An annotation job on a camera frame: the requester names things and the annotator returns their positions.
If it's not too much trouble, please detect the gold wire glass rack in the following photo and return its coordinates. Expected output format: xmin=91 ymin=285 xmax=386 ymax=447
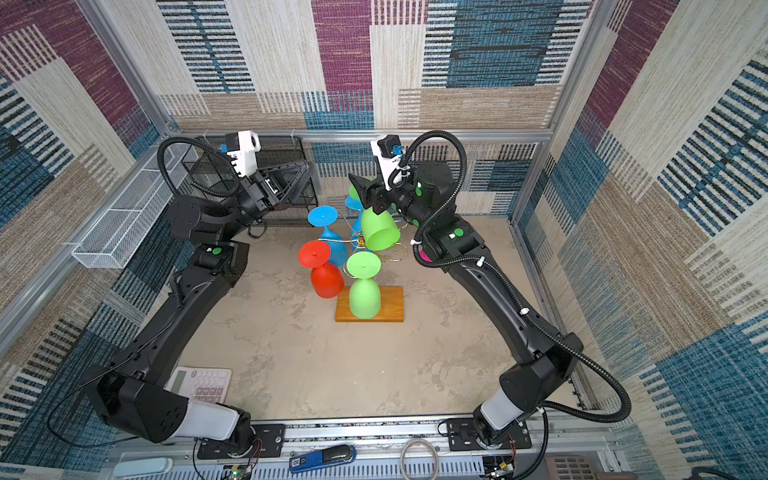
xmin=308 ymin=197 xmax=407 ymax=279

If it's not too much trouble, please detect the red wine glass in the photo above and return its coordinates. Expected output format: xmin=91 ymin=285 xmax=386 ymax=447
xmin=298 ymin=240 xmax=345 ymax=299

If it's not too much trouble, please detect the wooden rack base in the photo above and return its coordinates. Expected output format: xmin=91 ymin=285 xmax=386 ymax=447
xmin=335 ymin=286 xmax=405 ymax=323

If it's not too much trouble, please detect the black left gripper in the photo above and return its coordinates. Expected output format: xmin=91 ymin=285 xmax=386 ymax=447
xmin=219 ymin=170 xmax=309 ymax=250

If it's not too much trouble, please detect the black mesh shelf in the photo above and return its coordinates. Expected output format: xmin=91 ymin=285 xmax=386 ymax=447
xmin=183 ymin=134 xmax=319 ymax=227

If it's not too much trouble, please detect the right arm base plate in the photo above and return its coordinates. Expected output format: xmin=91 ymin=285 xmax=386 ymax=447
xmin=437 ymin=417 xmax=532 ymax=452

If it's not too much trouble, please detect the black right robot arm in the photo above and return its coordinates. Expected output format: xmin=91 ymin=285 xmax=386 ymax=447
xmin=349 ymin=130 xmax=632 ymax=448

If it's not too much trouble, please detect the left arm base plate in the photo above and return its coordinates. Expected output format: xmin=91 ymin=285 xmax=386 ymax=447
xmin=195 ymin=424 xmax=285 ymax=460

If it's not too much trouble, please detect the aluminium mounting rail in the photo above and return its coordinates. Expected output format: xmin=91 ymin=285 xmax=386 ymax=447
xmin=99 ymin=411 xmax=631 ymax=479

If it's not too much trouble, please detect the green wine glass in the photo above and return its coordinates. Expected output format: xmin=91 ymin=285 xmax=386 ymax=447
xmin=346 ymin=251 xmax=382 ymax=320
xmin=350 ymin=207 xmax=401 ymax=252

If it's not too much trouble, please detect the light blue flat device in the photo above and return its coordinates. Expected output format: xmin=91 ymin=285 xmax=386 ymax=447
xmin=112 ymin=457 xmax=174 ymax=479

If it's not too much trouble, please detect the grey coiled cable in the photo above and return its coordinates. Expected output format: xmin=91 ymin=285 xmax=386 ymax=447
xmin=400 ymin=438 xmax=441 ymax=480

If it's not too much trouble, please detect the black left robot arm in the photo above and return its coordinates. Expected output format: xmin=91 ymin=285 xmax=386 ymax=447
xmin=70 ymin=131 xmax=312 ymax=458

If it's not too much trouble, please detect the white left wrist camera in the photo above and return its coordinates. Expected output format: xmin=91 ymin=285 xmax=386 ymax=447
xmin=220 ymin=130 xmax=261 ymax=177

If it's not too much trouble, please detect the left blue wine glass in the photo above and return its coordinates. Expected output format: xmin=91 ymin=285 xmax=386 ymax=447
xmin=308 ymin=205 xmax=348 ymax=269

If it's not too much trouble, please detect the white pink calculator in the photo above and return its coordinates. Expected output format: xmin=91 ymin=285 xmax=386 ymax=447
xmin=165 ymin=367 xmax=232 ymax=404

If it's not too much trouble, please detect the blue black stapler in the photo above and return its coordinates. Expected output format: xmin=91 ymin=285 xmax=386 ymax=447
xmin=288 ymin=444 xmax=357 ymax=475

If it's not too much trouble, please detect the white wire basket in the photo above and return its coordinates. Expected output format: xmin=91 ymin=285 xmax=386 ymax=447
xmin=71 ymin=147 xmax=172 ymax=269

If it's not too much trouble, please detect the back blue wine glass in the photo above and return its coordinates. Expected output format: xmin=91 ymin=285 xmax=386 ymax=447
xmin=345 ymin=196 xmax=364 ymax=236

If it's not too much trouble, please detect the blue wine glass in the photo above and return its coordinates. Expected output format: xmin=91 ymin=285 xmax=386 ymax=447
xmin=308 ymin=205 xmax=348 ymax=269
xmin=345 ymin=196 xmax=364 ymax=236

